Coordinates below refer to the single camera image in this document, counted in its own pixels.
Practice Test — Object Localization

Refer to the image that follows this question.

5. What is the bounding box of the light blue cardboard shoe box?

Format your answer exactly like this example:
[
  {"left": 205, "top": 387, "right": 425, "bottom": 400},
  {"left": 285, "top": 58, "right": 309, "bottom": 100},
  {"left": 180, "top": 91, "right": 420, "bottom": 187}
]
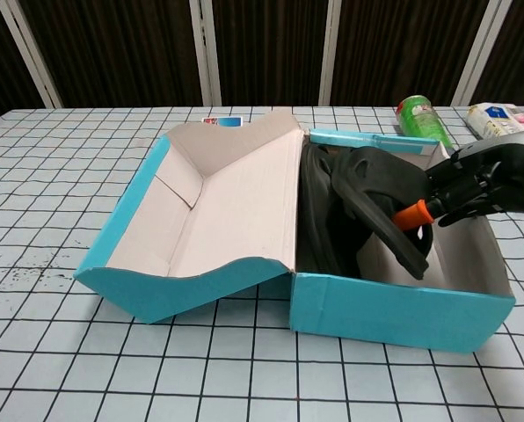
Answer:
[{"left": 72, "top": 109, "right": 517, "bottom": 355}]

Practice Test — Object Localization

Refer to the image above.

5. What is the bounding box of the white black checkered tablecloth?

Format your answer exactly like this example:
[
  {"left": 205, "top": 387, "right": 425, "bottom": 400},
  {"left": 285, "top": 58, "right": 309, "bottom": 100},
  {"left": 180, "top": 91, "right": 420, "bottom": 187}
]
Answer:
[{"left": 0, "top": 104, "right": 524, "bottom": 422}]

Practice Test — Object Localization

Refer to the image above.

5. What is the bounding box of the green cylindrical snack can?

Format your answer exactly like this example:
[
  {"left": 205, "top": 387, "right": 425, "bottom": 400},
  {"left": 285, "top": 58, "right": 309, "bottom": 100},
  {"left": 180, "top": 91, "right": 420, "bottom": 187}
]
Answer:
[{"left": 397, "top": 95, "right": 455, "bottom": 150}]

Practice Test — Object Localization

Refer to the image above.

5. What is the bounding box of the crumpled white paper package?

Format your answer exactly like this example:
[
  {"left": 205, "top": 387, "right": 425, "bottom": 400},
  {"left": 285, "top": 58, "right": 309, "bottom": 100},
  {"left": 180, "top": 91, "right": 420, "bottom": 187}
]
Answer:
[{"left": 466, "top": 101, "right": 524, "bottom": 140}]

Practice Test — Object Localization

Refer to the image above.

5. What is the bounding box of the red and blue postcard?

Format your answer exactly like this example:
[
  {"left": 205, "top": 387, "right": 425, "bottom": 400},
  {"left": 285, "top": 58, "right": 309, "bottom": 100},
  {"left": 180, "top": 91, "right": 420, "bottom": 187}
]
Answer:
[{"left": 200, "top": 115, "right": 244, "bottom": 128}]

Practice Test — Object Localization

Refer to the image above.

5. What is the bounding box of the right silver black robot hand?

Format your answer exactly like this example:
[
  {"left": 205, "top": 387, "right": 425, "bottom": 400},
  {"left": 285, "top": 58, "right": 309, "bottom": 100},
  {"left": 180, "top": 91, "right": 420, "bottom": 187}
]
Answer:
[{"left": 393, "top": 130, "right": 524, "bottom": 232}]

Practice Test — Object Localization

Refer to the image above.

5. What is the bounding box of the black rubber slipper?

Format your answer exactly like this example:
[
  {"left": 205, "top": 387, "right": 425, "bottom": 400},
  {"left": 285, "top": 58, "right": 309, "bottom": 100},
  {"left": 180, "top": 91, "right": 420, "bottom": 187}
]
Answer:
[
  {"left": 327, "top": 147, "right": 434, "bottom": 281},
  {"left": 296, "top": 146, "right": 364, "bottom": 278}
]

